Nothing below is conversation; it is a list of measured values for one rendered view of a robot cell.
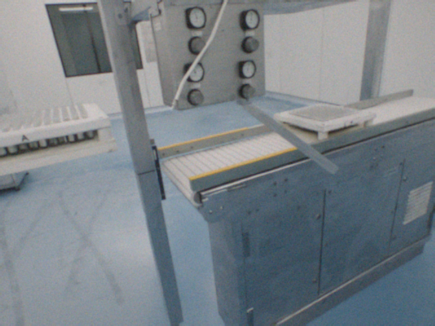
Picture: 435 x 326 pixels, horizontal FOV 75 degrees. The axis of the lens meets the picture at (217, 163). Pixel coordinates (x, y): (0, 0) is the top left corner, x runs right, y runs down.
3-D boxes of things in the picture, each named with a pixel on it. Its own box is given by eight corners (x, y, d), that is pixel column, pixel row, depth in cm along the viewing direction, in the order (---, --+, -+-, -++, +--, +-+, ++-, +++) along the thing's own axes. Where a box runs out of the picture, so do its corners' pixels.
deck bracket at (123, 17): (120, 23, 72) (116, 3, 70) (117, 25, 76) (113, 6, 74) (132, 22, 73) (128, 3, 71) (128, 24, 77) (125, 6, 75)
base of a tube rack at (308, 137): (322, 148, 89) (322, 141, 88) (273, 131, 109) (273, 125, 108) (374, 132, 98) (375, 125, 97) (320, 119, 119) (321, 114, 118)
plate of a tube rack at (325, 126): (323, 132, 87) (323, 126, 86) (273, 118, 107) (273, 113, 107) (376, 118, 96) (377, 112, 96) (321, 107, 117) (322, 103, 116)
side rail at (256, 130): (160, 159, 92) (158, 150, 90) (158, 158, 93) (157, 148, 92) (412, 96, 143) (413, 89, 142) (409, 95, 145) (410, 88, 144)
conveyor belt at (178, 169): (191, 208, 72) (189, 191, 70) (162, 174, 94) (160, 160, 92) (473, 113, 125) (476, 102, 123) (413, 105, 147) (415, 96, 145)
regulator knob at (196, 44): (193, 55, 53) (190, 30, 52) (189, 55, 55) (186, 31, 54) (210, 54, 55) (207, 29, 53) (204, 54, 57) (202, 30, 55)
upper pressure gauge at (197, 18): (189, 29, 53) (187, 6, 51) (187, 30, 54) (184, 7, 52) (208, 28, 54) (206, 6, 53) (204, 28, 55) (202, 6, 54)
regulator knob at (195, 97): (192, 108, 57) (189, 85, 55) (188, 107, 59) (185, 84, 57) (207, 105, 58) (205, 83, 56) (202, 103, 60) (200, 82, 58)
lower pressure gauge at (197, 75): (188, 83, 56) (186, 63, 54) (186, 83, 57) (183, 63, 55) (206, 81, 57) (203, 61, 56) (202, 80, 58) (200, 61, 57)
